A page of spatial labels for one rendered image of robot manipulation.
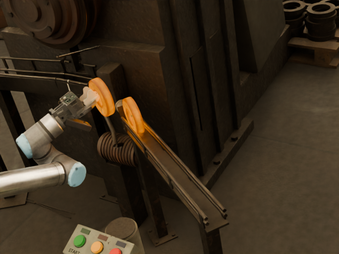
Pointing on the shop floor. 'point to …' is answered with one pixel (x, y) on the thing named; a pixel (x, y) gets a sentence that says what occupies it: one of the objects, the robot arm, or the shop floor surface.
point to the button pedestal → (109, 245)
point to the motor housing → (124, 175)
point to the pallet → (314, 30)
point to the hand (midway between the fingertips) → (100, 92)
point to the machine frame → (155, 79)
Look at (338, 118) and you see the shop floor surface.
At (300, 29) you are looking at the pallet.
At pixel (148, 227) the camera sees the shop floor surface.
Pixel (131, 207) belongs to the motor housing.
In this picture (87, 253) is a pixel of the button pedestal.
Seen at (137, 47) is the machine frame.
